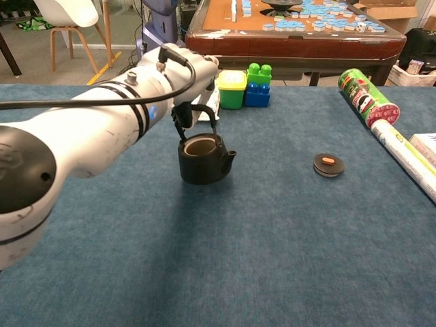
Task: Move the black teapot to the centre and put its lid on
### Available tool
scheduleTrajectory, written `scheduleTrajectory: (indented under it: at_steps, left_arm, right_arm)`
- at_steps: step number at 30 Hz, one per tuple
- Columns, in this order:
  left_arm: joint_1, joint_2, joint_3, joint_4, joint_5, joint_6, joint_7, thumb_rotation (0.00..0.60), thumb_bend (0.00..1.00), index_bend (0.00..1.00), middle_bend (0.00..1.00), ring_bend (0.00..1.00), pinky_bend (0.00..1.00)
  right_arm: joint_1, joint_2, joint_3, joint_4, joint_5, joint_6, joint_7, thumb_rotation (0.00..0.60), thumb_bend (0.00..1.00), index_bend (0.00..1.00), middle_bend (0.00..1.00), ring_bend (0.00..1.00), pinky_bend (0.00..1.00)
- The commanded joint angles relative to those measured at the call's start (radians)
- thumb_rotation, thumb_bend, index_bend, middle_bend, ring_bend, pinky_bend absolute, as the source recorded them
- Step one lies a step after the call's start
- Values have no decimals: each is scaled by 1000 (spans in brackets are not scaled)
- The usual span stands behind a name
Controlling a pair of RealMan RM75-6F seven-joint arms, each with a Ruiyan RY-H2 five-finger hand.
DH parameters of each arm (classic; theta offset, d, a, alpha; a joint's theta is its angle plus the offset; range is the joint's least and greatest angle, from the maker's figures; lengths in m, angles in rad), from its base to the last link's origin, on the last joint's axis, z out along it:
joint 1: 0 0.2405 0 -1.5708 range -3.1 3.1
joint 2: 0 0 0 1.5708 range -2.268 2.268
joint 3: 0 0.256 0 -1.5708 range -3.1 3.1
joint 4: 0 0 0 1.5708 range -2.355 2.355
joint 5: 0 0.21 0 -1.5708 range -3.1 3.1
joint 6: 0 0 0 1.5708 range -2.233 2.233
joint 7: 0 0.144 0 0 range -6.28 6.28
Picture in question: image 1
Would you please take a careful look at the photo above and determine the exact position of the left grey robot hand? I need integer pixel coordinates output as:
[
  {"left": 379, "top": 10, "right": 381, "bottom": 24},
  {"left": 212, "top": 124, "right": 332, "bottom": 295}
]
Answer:
[{"left": 169, "top": 47, "right": 221, "bottom": 129}]

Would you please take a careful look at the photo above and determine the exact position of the black cast iron teapot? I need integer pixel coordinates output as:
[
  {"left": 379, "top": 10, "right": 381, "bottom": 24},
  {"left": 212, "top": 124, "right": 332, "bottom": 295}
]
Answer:
[{"left": 172, "top": 104, "right": 238, "bottom": 186}]

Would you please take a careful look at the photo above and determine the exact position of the black lid with orange knob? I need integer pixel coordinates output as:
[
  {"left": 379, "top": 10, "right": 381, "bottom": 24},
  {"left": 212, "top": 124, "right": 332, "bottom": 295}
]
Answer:
[{"left": 313, "top": 153, "right": 346, "bottom": 178}]

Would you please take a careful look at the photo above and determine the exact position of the blue mobile robot base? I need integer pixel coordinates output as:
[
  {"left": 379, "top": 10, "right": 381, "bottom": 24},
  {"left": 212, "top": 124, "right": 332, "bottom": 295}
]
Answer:
[{"left": 136, "top": 0, "right": 187, "bottom": 65}]

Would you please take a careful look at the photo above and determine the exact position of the green yellow-lidded container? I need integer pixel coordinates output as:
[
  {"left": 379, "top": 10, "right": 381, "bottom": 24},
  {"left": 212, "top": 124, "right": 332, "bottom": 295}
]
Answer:
[{"left": 217, "top": 69, "right": 248, "bottom": 110}]

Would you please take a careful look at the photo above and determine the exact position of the white plastic snack bag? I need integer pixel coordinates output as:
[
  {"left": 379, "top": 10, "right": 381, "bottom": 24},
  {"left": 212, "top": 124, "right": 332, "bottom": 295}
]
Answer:
[{"left": 197, "top": 80, "right": 221, "bottom": 122}]

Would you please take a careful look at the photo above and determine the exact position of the green toy building brick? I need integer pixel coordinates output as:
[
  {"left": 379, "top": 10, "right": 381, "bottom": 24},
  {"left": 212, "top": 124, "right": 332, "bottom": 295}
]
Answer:
[{"left": 247, "top": 62, "right": 273, "bottom": 86}]

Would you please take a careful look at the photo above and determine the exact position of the blue toy building brick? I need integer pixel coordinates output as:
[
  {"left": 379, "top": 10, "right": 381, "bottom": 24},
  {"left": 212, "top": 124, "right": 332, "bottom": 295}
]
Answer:
[{"left": 243, "top": 82, "right": 271, "bottom": 108}]

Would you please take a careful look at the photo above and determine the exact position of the brown mahjong table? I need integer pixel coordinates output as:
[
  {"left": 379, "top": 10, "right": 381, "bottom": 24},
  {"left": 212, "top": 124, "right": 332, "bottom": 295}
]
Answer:
[{"left": 185, "top": 0, "right": 408, "bottom": 87}]

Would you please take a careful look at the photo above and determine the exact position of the light wooden pole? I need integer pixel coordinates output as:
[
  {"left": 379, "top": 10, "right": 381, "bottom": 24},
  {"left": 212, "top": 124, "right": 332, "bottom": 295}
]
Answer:
[{"left": 102, "top": 0, "right": 115, "bottom": 70}]

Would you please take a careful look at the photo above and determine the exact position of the black mahjong table centre dial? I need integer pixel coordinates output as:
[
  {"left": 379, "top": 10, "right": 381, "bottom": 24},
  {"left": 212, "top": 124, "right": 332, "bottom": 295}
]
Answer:
[{"left": 260, "top": 0, "right": 304, "bottom": 17}]

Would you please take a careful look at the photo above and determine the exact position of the white chair with wooden legs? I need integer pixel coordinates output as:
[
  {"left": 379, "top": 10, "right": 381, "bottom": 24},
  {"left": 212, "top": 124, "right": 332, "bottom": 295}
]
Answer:
[{"left": 33, "top": 0, "right": 116, "bottom": 75}]

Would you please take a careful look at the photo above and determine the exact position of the green chips can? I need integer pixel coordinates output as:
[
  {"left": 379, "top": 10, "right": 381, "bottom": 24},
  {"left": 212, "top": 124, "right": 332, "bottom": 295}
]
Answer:
[{"left": 337, "top": 67, "right": 401, "bottom": 129}]

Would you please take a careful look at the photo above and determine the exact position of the green bag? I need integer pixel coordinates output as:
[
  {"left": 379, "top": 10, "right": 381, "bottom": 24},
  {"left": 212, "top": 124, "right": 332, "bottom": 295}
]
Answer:
[{"left": 15, "top": 16, "right": 54, "bottom": 32}]

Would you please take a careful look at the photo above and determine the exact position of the dark furniture leg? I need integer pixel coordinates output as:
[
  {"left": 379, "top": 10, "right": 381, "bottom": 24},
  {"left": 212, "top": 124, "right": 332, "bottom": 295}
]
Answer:
[{"left": 0, "top": 32, "right": 23, "bottom": 76}]

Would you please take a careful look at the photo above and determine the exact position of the blue felt table mat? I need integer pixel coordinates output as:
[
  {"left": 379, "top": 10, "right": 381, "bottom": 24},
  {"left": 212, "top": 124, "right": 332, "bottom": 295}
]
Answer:
[{"left": 0, "top": 84, "right": 436, "bottom": 327}]

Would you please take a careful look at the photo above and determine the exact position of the brown cardboard box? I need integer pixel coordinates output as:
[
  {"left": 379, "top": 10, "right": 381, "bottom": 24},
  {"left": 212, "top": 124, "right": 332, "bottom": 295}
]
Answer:
[{"left": 354, "top": 0, "right": 429, "bottom": 35}]

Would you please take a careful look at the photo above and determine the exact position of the white storage basket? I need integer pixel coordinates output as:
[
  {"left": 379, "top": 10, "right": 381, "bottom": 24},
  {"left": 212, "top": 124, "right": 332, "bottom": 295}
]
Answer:
[{"left": 387, "top": 60, "right": 436, "bottom": 87}]

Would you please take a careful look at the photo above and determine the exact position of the white rolled paper tube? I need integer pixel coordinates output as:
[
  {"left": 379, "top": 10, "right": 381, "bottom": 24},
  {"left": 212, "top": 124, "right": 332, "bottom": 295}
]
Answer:
[{"left": 370, "top": 119, "right": 436, "bottom": 204}]

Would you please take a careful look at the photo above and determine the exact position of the black bag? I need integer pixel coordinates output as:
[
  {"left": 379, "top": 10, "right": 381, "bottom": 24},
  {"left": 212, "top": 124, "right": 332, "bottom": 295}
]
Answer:
[{"left": 398, "top": 28, "right": 436, "bottom": 72}]

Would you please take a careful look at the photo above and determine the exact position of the black floor cable bundle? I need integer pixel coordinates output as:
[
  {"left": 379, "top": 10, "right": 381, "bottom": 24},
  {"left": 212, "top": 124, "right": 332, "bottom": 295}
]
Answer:
[{"left": 114, "top": 50, "right": 146, "bottom": 81}]

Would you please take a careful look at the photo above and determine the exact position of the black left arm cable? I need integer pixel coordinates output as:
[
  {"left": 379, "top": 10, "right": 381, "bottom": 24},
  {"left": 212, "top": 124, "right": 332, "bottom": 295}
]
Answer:
[{"left": 0, "top": 46, "right": 198, "bottom": 112}]

